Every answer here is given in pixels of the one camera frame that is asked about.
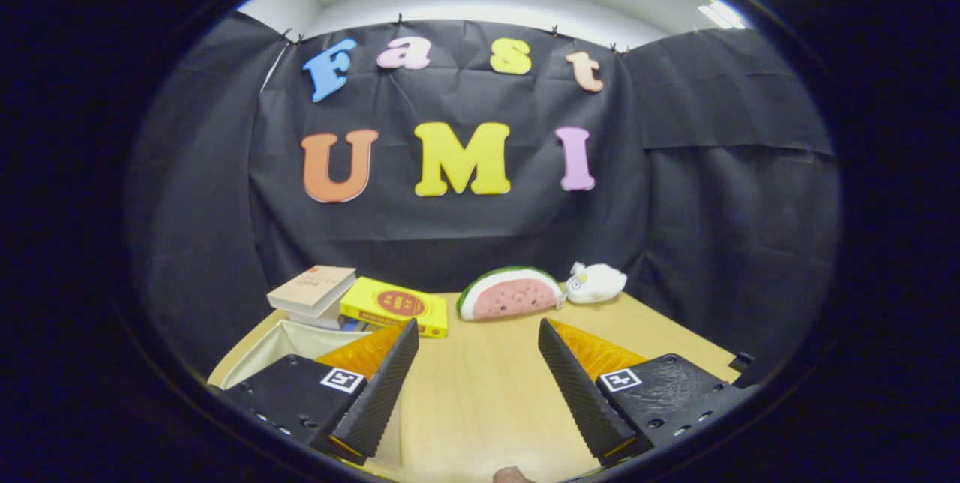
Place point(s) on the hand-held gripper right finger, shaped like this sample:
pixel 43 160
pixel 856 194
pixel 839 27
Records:
pixel 577 393

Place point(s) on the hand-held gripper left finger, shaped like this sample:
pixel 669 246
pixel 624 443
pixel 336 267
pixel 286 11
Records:
pixel 382 393

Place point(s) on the cream fabric storage box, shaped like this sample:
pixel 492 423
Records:
pixel 277 344

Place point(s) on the blue book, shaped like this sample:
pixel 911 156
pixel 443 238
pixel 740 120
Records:
pixel 351 324

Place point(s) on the yellow book with red circle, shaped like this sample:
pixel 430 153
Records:
pixel 397 303

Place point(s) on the white plush toy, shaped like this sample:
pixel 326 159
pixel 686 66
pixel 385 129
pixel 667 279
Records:
pixel 600 284

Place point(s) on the watermelon slice plush toy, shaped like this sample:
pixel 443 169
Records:
pixel 510 299

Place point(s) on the beige book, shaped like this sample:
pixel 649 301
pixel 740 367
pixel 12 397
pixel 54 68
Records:
pixel 311 288

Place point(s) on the small black object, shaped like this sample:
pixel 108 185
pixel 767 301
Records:
pixel 742 361

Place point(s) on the black backdrop cloth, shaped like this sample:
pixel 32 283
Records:
pixel 450 235

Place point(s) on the small ceiling light panel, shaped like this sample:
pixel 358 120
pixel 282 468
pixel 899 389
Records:
pixel 721 13

